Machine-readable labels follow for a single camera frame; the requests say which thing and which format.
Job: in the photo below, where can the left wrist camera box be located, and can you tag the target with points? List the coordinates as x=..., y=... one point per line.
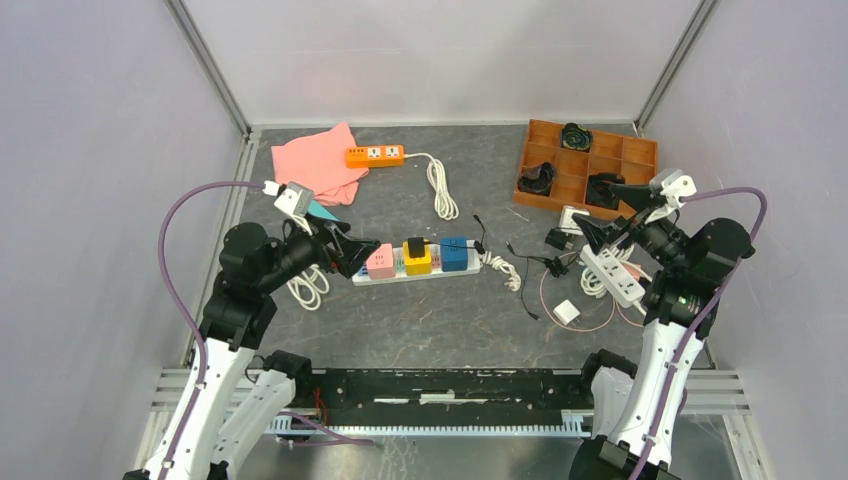
x=294, y=200

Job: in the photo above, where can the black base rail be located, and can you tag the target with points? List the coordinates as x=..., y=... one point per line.
x=443, y=397

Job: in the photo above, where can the black charger plug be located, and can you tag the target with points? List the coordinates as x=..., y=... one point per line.
x=416, y=247

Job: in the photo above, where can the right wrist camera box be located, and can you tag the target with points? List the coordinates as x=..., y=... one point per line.
x=674, y=186

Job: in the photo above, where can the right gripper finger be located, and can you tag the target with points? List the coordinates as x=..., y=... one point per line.
x=638, y=197
x=599, y=233

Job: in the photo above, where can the small white charger cube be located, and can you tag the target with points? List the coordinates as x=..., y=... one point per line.
x=565, y=312

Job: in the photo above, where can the white power strip right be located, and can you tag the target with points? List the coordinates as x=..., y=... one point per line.
x=610, y=271

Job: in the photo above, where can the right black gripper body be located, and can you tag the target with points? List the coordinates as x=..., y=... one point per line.
x=660, y=237

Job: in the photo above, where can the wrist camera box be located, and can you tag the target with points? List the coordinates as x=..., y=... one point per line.
x=674, y=186
x=294, y=200

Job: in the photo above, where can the orange power strip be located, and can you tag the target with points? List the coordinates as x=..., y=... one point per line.
x=380, y=156

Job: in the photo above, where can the white multicolour power strip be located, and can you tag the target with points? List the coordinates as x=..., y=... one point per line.
x=362, y=279

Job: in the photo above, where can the orange wooden divided tray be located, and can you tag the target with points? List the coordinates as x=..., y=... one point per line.
x=632, y=158

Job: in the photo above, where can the blue cube plug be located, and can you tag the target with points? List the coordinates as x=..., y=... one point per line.
x=454, y=254

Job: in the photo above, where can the yellow cube plug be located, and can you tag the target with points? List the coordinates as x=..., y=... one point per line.
x=418, y=264

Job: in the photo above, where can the white cube plug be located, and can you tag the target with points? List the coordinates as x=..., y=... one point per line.
x=567, y=222

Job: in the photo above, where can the pink cloth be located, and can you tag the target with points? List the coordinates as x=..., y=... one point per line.
x=318, y=162

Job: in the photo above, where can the blue yellow coiled item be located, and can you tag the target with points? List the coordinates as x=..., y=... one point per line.
x=576, y=137

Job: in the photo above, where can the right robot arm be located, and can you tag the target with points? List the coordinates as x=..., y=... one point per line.
x=636, y=404

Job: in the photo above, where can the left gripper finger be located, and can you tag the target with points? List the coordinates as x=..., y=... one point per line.
x=353, y=255
x=326, y=229

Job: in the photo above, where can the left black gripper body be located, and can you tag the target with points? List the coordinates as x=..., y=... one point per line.
x=306, y=248

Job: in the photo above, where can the pink cube plug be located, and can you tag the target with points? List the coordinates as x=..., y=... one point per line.
x=381, y=264

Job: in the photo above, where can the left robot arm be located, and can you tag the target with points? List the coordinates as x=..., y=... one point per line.
x=204, y=440

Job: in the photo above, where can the teal power strip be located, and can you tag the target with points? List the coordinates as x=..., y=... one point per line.
x=317, y=210

